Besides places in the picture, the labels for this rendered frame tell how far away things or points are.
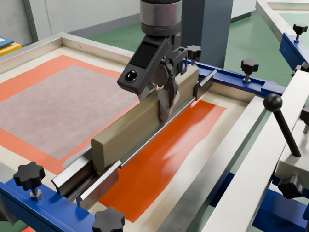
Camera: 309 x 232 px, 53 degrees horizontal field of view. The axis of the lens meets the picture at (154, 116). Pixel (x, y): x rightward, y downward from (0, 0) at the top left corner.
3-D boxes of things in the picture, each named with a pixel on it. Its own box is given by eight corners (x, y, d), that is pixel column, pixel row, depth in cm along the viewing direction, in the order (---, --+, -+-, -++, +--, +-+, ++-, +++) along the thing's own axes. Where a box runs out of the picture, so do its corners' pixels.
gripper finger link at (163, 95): (185, 114, 69) (182, 76, 64) (172, 128, 65) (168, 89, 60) (174, 111, 71) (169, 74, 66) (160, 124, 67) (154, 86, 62)
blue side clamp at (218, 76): (166, 83, 94) (167, 61, 90) (174, 76, 97) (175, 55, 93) (265, 114, 80) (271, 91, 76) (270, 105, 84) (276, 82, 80)
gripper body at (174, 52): (187, 74, 65) (191, 18, 58) (166, 92, 60) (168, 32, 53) (157, 66, 69) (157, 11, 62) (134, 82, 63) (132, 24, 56)
